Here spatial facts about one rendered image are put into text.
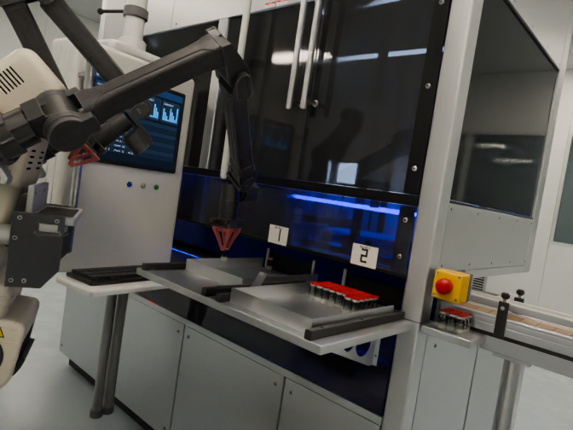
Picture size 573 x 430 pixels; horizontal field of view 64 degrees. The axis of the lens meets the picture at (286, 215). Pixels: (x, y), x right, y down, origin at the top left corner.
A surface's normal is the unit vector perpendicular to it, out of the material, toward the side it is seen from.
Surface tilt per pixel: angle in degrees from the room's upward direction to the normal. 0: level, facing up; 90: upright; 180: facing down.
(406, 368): 90
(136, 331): 90
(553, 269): 90
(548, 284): 90
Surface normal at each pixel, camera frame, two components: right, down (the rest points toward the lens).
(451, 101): -0.66, -0.06
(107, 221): 0.81, 0.15
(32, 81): 0.34, 0.10
